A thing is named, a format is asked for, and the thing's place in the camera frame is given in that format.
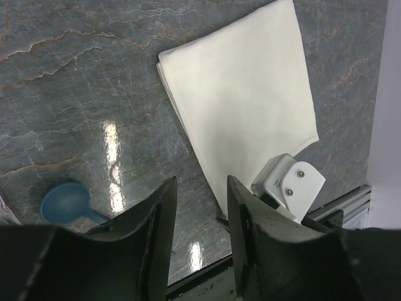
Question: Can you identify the silver metal fork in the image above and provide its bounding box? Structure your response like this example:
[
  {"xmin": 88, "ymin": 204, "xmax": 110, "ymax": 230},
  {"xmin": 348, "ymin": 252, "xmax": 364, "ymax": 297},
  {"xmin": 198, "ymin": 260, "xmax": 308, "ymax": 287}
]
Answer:
[{"xmin": 1, "ymin": 189, "xmax": 23, "ymax": 226}]

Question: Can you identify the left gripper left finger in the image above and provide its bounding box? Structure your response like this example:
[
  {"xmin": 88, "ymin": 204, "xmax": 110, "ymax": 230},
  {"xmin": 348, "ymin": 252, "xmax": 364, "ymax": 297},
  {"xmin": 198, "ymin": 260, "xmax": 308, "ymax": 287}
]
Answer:
[{"xmin": 1, "ymin": 177, "xmax": 177, "ymax": 300}]

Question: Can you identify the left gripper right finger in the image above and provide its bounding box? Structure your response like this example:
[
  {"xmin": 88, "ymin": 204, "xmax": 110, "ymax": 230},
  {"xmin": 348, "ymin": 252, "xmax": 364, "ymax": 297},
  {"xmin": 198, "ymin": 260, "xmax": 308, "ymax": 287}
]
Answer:
[{"xmin": 227, "ymin": 176, "xmax": 400, "ymax": 300}]

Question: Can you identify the aluminium frame rail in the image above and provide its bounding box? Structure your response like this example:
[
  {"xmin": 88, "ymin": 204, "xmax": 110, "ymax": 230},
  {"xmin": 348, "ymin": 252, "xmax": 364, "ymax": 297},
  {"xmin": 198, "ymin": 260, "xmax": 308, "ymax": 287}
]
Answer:
[{"xmin": 302, "ymin": 185, "xmax": 372, "ymax": 231}]

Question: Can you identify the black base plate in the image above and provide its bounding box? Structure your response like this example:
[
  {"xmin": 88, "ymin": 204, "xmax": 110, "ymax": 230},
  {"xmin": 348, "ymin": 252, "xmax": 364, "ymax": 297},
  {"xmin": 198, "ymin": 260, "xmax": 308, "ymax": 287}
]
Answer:
[{"xmin": 166, "ymin": 255, "xmax": 241, "ymax": 300}]

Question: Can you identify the white cloth napkin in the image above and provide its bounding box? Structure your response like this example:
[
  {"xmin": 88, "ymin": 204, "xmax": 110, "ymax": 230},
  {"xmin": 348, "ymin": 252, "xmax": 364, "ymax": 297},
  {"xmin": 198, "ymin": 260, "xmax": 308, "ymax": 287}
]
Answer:
[{"xmin": 157, "ymin": 1, "xmax": 319, "ymax": 214}]

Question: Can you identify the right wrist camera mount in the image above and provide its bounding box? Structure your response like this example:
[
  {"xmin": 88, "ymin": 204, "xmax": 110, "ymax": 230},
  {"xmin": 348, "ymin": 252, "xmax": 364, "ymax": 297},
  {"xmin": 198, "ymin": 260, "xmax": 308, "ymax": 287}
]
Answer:
[{"xmin": 251, "ymin": 154, "xmax": 326, "ymax": 223}]

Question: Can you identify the blue plastic spoon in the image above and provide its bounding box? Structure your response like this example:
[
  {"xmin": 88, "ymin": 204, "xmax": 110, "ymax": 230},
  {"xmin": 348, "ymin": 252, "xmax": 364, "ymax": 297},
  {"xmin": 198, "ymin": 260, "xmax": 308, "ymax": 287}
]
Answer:
[{"xmin": 40, "ymin": 182, "xmax": 110, "ymax": 225}]

